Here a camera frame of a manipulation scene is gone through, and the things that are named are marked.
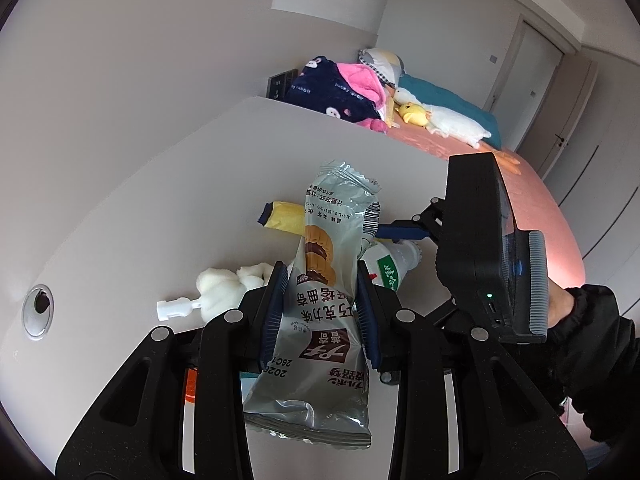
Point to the teal pillow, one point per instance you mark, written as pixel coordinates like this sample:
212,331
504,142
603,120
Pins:
445,97

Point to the white goose plush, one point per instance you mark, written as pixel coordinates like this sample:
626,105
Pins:
460,125

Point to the black wall socket panel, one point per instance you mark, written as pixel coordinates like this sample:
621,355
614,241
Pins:
282,85

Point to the orange plastic cap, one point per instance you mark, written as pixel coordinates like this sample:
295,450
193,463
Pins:
190,385

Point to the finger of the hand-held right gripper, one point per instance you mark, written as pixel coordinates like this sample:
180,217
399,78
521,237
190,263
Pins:
448,316
400,232

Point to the person's right forearm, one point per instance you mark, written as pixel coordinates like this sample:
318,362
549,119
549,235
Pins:
595,350

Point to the white plastic clip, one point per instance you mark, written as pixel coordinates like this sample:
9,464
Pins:
175,308

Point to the navy printed blanket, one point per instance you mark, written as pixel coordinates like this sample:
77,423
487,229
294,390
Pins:
315,87

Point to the white bottle green label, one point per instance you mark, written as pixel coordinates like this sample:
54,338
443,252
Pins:
395,265

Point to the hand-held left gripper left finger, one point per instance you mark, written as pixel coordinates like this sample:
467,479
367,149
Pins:
274,320

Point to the wall light switch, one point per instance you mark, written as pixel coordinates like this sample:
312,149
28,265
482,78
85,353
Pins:
494,59

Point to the yellow packet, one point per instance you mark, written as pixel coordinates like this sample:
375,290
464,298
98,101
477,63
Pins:
285,217

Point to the yellow duck plush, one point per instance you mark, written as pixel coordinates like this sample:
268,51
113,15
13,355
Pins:
412,114

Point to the checked pillow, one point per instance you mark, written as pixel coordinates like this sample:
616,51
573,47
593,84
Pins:
382,62

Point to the bed with pink sheet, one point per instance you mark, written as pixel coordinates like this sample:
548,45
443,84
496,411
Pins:
525,195

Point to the pink blanket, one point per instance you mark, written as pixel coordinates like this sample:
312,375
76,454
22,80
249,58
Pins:
362,80

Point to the white door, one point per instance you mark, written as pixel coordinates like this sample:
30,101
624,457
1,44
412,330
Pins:
532,80

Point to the silver cookie wrapper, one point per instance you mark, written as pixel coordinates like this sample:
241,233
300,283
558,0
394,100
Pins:
325,395

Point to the white wardrobe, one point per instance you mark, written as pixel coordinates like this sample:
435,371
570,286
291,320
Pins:
600,160

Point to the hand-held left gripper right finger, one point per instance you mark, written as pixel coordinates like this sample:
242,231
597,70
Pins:
369,325

